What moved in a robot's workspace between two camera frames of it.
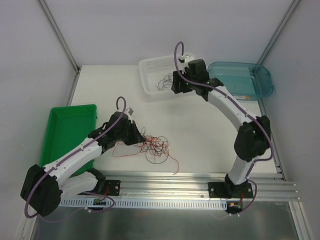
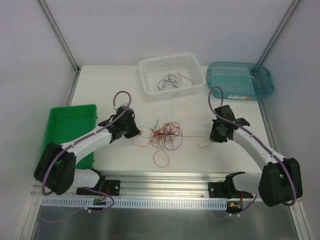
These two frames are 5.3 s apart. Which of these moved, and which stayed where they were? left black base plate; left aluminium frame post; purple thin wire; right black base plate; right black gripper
Moved: right black gripper
Stayed: left aluminium frame post; purple thin wire; right black base plate; left black base plate
